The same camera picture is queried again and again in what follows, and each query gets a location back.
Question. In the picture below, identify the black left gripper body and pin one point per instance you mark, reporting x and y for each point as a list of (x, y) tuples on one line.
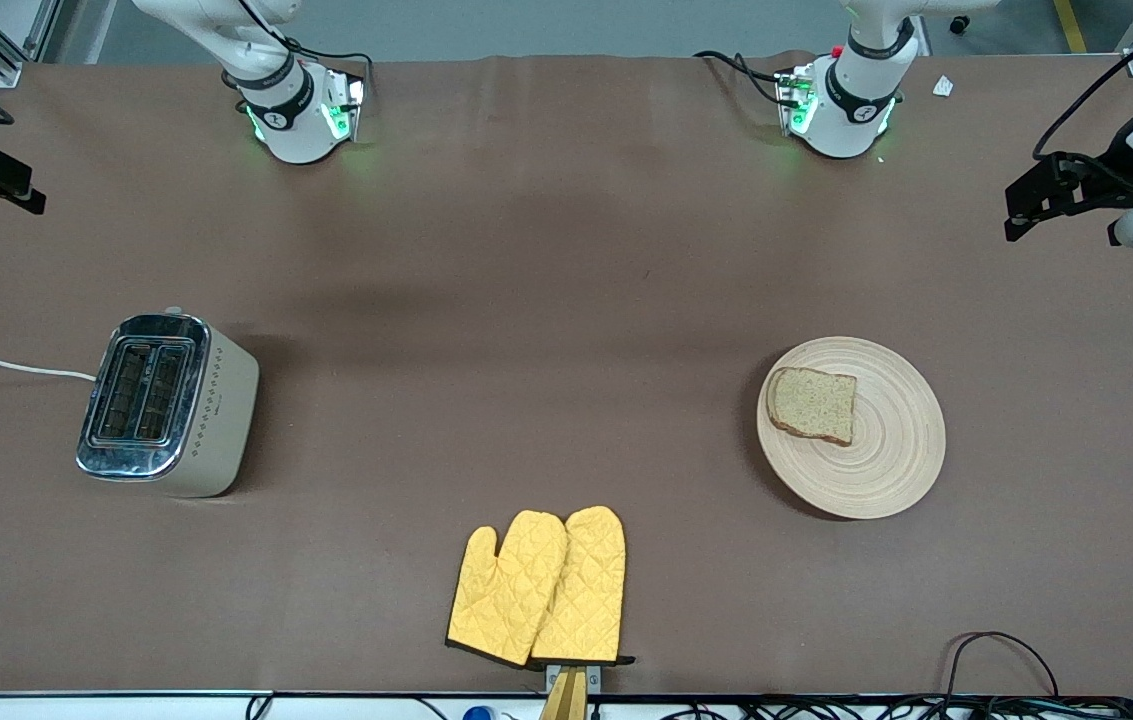
[(1104, 183)]

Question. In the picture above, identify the brown toast slice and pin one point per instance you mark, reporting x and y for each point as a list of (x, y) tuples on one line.
[(811, 405)]

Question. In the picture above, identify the round wooden plate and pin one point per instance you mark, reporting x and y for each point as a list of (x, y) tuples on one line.
[(886, 470)]

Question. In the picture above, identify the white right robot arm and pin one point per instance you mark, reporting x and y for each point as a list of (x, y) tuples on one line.
[(296, 110)]

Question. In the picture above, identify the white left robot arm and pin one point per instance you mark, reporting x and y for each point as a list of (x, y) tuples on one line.
[(846, 110)]

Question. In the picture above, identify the white paper scrap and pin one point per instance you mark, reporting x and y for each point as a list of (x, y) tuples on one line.
[(944, 86)]

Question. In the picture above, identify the black caster wheel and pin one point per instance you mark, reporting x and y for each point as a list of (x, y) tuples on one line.
[(960, 24)]

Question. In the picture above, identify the green-lit base connector box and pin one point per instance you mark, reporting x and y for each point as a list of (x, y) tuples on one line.
[(351, 100), (788, 95)]

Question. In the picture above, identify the beige chrome two-slot toaster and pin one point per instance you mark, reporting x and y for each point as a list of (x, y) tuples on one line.
[(216, 430)]

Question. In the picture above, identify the brown table cover sheet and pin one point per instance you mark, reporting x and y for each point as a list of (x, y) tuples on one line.
[(566, 200)]

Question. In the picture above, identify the yellow quilted oven mitt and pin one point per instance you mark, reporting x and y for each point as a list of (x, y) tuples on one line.
[(506, 600), (586, 590)]

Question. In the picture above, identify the wooden stick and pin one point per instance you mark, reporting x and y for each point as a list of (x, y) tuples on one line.
[(566, 700)]

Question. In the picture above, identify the blue cap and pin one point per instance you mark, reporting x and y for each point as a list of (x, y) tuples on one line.
[(478, 714)]

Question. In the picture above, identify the small metal bracket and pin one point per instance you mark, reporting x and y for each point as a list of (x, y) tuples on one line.
[(594, 678)]

